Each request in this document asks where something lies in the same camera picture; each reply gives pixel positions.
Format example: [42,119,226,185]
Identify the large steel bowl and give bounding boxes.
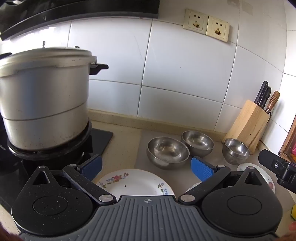
[146,137,190,170]

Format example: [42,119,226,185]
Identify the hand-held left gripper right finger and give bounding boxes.
[178,156,272,205]

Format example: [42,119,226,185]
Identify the white plate pink flowers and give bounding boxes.
[186,162,277,193]

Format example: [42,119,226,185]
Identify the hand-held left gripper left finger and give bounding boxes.
[23,155,116,205]

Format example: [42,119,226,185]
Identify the yellowed wall socket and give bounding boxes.
[206,16,230,42]

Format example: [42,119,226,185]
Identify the aluminium pressure cooker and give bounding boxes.
[0,41,109,151]

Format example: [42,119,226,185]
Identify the white plate multicolour flowers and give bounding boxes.
[95,169,175,202]

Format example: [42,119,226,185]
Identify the small steel bowl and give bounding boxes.
[222,138,251,165]

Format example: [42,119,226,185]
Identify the wooden handle knife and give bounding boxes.
[265,91,280,114]

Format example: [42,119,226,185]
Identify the medium steel bowl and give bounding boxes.
[181,130,214,158]

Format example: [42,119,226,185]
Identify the white wall socket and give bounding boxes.
[183,9,209,35]

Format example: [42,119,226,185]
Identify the black ribbed handle knife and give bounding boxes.
[260,86,272,109]

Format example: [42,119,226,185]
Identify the black range hood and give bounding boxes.
[0,0,160,41]

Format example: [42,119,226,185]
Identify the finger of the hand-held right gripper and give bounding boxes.
[258,149,296,186]

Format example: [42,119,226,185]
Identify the black gas stove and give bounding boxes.
[0,128,114,214]

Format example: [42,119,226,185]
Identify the black riveted handle knife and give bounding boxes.
[254,81,269,105]

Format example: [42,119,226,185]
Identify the wooden knife block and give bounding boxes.
[222,100,271,155]

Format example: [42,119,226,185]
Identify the black wok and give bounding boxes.
[0,117,14,172]

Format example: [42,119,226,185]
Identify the wooden window frame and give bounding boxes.
[278,113,296,164]

